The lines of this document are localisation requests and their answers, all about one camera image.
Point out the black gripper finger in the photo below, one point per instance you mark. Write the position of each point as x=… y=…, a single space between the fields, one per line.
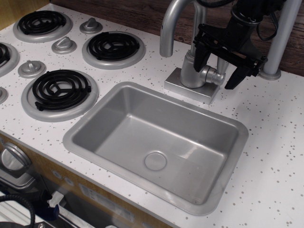
x=202 y=55
x=236 y=78

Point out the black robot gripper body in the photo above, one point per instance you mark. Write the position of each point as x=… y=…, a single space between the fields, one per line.
x=233 y=43

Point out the silver faucet lever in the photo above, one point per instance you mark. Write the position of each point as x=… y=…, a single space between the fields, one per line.
x=215 y=75

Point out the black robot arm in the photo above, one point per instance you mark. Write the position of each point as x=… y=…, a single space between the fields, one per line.
x=253 y=11

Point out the grey vertical support pole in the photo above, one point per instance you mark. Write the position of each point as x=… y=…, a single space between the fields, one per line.
x=270 y=70

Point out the back right stove burner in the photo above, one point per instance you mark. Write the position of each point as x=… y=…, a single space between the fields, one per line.
x=113 y=50

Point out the stove burner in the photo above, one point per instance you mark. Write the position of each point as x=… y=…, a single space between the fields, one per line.
x=42 y=26
x=59 y=95
x=113 y=50
x=9 y=58

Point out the grey toy sink basin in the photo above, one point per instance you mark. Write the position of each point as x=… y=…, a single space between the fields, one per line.
x=183 y=154

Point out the silver stove knob back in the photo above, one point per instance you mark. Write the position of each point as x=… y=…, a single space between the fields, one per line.
x=91 y=26

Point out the silver stove knob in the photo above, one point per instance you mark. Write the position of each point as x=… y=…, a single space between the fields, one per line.
x=64 y=46
x=31 y=69
x=91 y=26

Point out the silver stove knob middle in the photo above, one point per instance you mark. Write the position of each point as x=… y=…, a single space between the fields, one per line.
x=64 y=46

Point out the front right stove burner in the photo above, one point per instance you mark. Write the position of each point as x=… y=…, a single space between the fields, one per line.
x=59 y=95

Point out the back left stove burner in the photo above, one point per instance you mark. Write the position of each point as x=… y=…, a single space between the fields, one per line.
x=42 y=26

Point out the silver stove knob front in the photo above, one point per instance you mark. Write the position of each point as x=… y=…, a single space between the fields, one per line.
x=31 y=69

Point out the front left stove burner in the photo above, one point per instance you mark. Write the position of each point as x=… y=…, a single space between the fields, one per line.
x=9 y=58

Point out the silver stove knob edge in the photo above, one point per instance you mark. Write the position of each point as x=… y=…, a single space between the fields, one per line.
x=3 y=95

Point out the silver oven knob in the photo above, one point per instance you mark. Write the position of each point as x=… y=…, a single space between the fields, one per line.
x=13 y=160

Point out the silver oven door handle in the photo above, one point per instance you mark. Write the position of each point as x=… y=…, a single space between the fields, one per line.
x=23 y=183

